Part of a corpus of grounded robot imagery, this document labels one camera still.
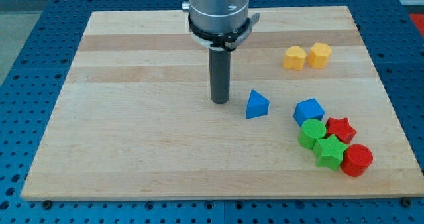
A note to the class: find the red star block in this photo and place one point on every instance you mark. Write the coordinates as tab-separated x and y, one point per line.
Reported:
341	128

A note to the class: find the blue cube block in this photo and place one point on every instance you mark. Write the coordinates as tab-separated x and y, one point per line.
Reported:
308	109

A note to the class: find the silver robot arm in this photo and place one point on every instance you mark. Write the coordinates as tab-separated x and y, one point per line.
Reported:
220	26

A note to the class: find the red cylinder block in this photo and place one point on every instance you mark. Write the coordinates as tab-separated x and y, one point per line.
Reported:
357	158

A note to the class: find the green star block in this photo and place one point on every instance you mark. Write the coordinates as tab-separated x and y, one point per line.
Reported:
329	152

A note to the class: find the black clamp ring mount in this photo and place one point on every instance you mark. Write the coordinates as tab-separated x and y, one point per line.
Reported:
223	42

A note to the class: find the wooden board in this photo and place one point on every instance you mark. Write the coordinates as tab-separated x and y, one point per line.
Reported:
134	119

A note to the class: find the yellow heart block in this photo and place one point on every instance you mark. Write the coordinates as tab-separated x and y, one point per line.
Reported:
294	58

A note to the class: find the yellow hexagon block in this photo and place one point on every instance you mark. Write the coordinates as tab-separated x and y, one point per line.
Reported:
319	55

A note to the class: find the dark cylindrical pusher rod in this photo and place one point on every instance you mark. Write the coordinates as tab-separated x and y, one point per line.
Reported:
219	73

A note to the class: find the green cylinder block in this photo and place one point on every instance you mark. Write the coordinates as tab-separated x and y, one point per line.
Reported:
311	131

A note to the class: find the blue triangle block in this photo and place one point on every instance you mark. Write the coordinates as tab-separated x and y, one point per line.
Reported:
257	105

